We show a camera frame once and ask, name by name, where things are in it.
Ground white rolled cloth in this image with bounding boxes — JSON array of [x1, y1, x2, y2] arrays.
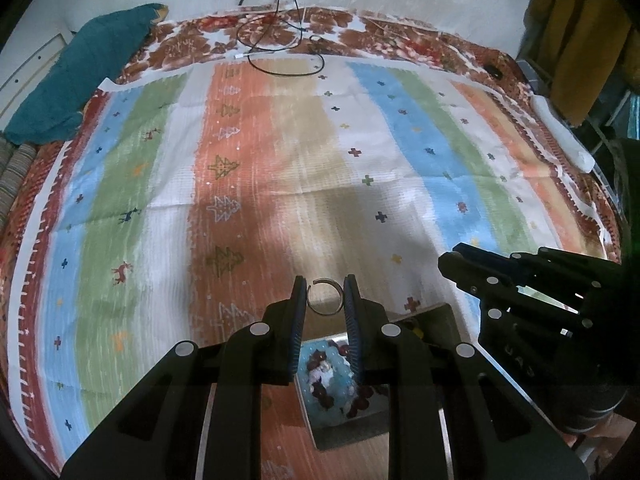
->
[[529, 94, 596, 174]]

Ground teal pillow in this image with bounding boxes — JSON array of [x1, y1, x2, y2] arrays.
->
[[2, 3, 168, 145]]

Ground yellow hanging garment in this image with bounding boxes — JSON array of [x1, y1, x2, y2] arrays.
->
[[527, 0, 639, 126]]

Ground jewelry box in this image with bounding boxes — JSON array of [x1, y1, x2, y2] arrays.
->
[[294, 301, 467, 452]]

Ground pink white bead bracelet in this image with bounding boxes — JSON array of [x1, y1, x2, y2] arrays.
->
[[305, 356, 336, 391]]

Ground gold ring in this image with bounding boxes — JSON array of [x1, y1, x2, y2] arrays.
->
[[306, 276, 345, 317]]

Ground red bead bracelet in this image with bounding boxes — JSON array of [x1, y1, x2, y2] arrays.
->
[[305, 349, 384, 420]]

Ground striped grey mattress edge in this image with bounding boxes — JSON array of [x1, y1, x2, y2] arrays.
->
[[0, 138, 37, 229]]

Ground red floral bedsheet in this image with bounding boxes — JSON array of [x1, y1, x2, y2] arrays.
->
[[0, 5, 626, 476]]

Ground striped colourful cloth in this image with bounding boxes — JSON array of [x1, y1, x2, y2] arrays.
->
[[8, 54, 622, 470]]

